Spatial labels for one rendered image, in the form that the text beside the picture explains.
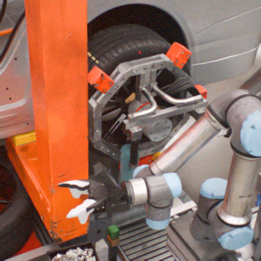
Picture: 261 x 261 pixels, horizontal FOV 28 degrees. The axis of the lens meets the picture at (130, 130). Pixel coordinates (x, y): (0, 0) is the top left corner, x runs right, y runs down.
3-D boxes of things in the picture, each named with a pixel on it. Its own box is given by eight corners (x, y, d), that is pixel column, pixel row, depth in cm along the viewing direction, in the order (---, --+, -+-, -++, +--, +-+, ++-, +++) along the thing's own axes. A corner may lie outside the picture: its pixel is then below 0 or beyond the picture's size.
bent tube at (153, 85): (180, 81, 249) (182, 62, 242) (203, 102, 235) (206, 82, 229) (148, 90, 242) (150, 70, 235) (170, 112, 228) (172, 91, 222)
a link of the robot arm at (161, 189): (182, 204, 156) (184, 183, 151) (146, 210, 153) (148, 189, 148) (173, 186, 162) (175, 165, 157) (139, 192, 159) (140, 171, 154)
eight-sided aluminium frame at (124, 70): (180, 136, 280) (191, 46, 248) (186, 143, 276) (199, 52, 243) (88, 165, 258) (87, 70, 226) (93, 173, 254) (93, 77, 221)
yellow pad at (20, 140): (33, 124, 266) (32, 116, 263) (42, 139, 257) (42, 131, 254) (7, 131, 261) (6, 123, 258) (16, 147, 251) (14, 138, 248)
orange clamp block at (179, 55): (173, 62, 249) (183, 46, 247) (182, 69, 244) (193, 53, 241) (163, 56, 245) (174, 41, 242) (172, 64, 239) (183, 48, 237)
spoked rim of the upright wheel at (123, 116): (115, 135, 292) (173, 65, 284) (135, 159, 276) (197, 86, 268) (50, 99, 257) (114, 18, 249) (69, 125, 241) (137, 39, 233)
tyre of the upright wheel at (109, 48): (115, 150, 299) (190, 60, 288) (135, 175, 283) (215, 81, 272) (29, 105, 253) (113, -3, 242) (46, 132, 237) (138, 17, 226)
